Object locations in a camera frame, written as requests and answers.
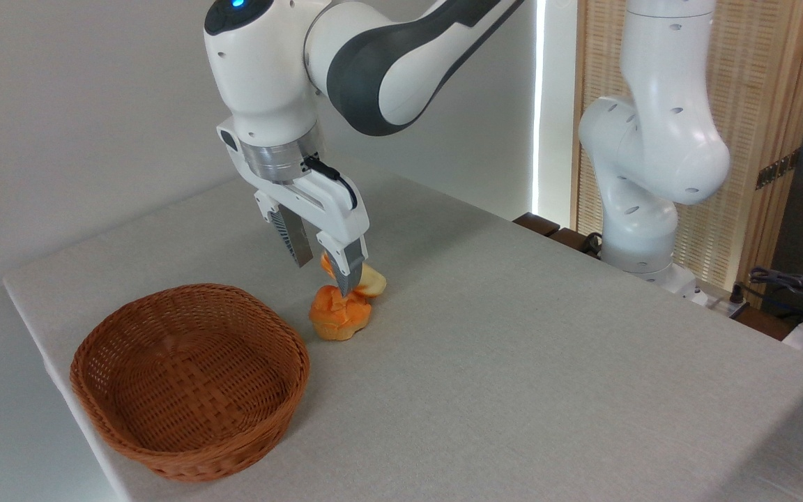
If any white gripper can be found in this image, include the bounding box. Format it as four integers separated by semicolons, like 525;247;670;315
217;119;371;298

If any grey tablecloth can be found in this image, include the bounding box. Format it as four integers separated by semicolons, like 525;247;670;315
3;157;803;502

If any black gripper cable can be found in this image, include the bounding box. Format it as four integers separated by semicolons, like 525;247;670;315
302;155;360;212

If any black metal screen hinge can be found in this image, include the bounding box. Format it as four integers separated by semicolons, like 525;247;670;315
755;149;802;190

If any bundle of dark cables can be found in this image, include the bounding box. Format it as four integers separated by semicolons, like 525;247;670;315
731;258;803;325

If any orange round bun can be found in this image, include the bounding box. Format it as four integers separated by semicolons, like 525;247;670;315
308;282;373;342

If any wooden slatted folding screen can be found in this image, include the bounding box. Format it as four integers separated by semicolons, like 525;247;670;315
571;0;803;307

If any dark brown wooden board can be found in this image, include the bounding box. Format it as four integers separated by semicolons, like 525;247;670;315
731;304;794;342

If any brown wicker basket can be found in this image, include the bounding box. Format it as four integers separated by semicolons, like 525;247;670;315
70;283;310;483

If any dark wooden block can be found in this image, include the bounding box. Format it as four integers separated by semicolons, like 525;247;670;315
548;227;602;259
513;213;561;238

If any pale oblong bread loaf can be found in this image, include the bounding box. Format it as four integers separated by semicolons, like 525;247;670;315
321;252;388;299

